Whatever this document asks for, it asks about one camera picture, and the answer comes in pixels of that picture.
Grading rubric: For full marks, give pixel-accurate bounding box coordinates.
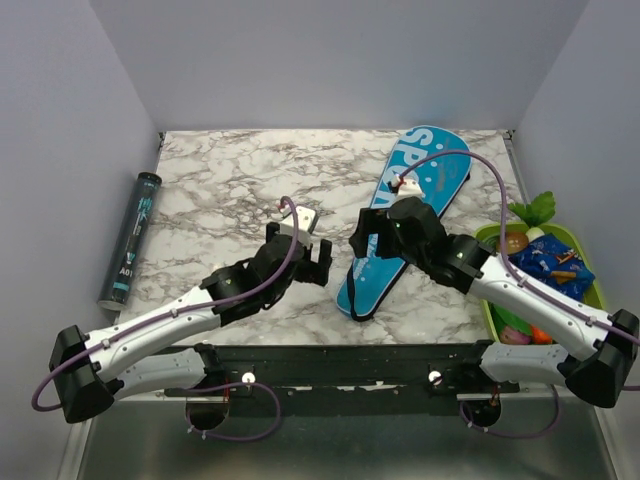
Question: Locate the blue racket bag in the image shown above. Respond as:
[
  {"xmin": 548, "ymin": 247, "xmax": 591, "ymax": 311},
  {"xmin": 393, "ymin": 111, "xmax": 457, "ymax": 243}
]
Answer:
[{"xmin": 336, "ymin": 126, "xmax": 472, "ymax": 322}]

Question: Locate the orange toy carrot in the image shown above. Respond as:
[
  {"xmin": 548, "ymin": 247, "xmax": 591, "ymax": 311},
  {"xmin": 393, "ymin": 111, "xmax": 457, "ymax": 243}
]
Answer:
[{"xmin": 531, "ymin": 326, "xmax": 553, "ymax": 345}]

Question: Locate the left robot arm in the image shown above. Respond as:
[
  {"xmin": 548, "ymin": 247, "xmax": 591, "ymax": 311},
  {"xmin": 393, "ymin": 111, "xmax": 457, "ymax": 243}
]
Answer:
[{"xmin": 48, "ymin": 222, "xmax": 332, "ymax": 424}]

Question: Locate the blue snack bag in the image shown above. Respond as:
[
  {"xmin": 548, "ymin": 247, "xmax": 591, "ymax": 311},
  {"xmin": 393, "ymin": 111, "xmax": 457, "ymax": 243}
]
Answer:
[{"xmin": 509, "ymin": 234, "xmax": 595, "ymax": 301}]

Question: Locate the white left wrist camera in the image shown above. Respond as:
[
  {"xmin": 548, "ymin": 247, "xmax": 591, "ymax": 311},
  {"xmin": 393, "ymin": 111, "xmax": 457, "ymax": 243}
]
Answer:
[{"xmin": 279, "ymin": 206, "xmax": 318, "ymax": 249}]

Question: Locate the green toy leaf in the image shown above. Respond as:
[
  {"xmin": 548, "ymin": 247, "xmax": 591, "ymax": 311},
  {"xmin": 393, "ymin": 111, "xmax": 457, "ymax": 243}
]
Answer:
[{"xmin": 508, "ymin": 191, "xmax": 556, "ymax": 228}]

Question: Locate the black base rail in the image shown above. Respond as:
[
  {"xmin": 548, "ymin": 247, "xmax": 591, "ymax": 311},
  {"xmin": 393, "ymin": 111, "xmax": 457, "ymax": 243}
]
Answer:
[{"xmin": 164, "ymin": 340, "xmax": 519, "ymax": 417}]

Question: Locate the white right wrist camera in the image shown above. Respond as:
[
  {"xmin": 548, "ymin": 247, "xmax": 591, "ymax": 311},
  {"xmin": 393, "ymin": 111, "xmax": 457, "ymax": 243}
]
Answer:
[{"xmin": 389, "ymin": 175, "xmax": 424, "ymax": 202}]

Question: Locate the purple toy onion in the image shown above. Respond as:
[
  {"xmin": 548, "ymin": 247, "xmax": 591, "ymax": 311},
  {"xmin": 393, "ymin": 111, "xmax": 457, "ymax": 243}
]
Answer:
[{"xmin": 499, "ymin": 325, "xmax": 531, "ymax": 345}]

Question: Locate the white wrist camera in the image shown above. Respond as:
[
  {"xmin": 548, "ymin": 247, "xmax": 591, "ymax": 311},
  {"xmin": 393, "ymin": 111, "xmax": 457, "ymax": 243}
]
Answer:
[
  {"xmin": 389, "ymin": 175, "xmax": 424, "ymax": 202},
  {"xmin": 279, "ymin": 206, "xmax": 318, "ymax": 249}
]

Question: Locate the brown toy mushroom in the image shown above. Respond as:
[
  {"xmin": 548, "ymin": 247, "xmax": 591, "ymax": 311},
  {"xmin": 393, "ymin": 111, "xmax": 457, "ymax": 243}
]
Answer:
[{"xmin": 499, "ymin": 232, "xmax": 529, "ymax": 255}]

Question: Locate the purple cable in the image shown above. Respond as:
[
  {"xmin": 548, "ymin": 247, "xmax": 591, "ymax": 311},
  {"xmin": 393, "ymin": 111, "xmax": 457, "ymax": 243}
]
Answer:
[
  {"xmin": 31, "ymin": 195, "xmax": 301, "ymax": 441},
  {"xmin": 397, "ymin": 149, "xmax": 640, "ymax": 441}
]

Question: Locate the black shuttlecock tube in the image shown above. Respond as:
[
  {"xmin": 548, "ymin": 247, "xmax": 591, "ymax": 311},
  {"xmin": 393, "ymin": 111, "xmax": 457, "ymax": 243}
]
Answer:
[{"xmin": 97, "ymin": 172, "xmax": 162, "ymax": 312}]

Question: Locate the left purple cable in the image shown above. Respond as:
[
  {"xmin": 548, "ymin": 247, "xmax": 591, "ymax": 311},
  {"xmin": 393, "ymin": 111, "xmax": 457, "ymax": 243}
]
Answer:
[{"xmin": 31, "ymin": 195, "xmax": 301, "ymax": 441}]

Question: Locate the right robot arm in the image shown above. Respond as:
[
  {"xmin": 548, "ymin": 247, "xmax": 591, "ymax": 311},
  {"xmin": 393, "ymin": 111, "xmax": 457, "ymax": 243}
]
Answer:
[{"xmin": 349, "ymin": 197, "xmax": 639, "ymax": 408}]

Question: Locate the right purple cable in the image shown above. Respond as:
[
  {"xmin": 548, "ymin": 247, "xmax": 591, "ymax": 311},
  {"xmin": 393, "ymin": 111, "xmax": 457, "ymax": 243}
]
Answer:
[{"xmin": 397, "ymin": 149, "xmax": 640, "ymax": 441}]

